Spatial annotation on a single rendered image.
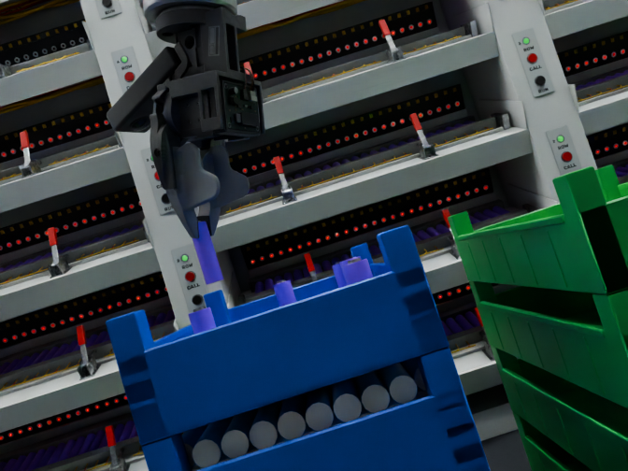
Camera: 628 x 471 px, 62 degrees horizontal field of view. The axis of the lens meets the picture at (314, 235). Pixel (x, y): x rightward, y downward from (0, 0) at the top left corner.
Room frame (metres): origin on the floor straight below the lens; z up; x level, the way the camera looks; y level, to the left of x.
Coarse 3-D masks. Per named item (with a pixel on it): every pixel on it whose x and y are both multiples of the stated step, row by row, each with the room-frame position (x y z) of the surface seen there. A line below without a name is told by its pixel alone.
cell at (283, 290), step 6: (282, 282) 0.52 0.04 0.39; (288, 282) 0.52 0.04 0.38; (276, 288) 0.52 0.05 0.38; (282, 288) 0.52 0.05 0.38; (288, 288) 0.52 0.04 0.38; (276, 294) 0.53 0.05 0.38; (282, 294) 0.52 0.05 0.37; (288, 294) 0.52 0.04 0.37; (282, 300) 0.52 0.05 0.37; (288, 300) 0.52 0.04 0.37; (294, 300) 0.52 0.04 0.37
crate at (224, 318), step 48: (384, 240) 0.33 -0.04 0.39; (336, 288) 0.62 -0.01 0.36; (384, 288) 0.33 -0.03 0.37; (144, 336) 0.33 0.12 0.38; (192, 336) 0.33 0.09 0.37; (240, 336) 0.33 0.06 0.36; (288, 336) 0.33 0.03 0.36; (336, 336) 0.33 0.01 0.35; (384, 336) 0.33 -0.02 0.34; (432, 336) 0.33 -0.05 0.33; (144, 384) 0.32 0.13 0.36; (192, 384) 0.33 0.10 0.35; (240, 384) 0.33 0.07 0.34; (288, 384) 0.33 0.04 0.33; (144, 432) 0.32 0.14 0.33
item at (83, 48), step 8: (72, 48) 0.96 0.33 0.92; (80, 48) 0.96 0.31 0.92; (88, 48) 0.97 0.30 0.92; (48, 56) 0.96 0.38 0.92; (56, 56) 0.96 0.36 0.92; (64, 56) 0.95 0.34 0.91; (16, 64) 0.96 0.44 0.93; (24, 64) 0.96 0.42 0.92; (32, 64) 0.96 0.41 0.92; (40, 64) 0.95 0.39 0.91; (16, 72) 0.96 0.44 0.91
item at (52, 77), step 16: (48, 64) 0.92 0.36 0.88; (64, 64) 0.92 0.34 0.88; (80, 64) 0.92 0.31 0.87; (96, 64) 0.93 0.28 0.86; (0, 80) 0.92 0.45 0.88; (16, 80) 0.92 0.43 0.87; (32, 80) 0.92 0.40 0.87; (48, 80) 0.93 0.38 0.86; (64, 80) 0.93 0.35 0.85; (80, 80) 0.93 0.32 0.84; (96, 80) 1.05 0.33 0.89; (0, 96) 0.92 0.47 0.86; (16, 96) 0.93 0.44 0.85; (32, 96) 0.93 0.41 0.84; (48, 96) 1.05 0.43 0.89; (0, 112) 1.07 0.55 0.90
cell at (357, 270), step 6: (348, 264) 0.35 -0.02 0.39; (354, 264) 0.35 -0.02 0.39; (360, 264) 0.35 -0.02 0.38; (366, 264) 0.36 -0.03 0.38; (348, 270) 0.35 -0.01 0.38; (354, 270) 0.35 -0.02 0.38; (360, 270) 0.35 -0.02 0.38; (366, 270) 0.35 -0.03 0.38; (348, 276) 0.36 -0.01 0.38; (354, 276) 0.35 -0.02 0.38; (360, 276) 0.35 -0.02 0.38; (366, 276) 0.35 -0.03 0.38; (372, 276) 0.36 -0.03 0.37; (348, 282) 0.36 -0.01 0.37; (354, 282) 0.35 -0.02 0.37
